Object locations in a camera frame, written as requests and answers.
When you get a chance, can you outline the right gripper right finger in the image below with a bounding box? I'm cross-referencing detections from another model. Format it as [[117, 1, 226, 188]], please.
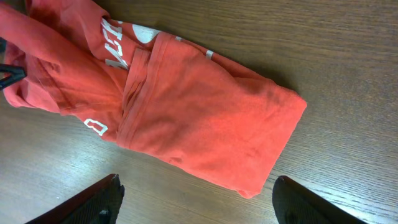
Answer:
[[272, 175, 366, 224]]

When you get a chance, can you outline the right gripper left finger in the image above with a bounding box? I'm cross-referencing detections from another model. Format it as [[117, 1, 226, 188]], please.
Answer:
[[26, 174, 124, 224]]

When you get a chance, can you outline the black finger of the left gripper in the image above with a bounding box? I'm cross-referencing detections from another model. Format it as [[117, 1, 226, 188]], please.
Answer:
[[1, 63, 27, 90]]

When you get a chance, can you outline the red polo shirt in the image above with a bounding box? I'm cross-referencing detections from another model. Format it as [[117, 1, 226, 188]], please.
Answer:
[[1, 1, 307, 198]]

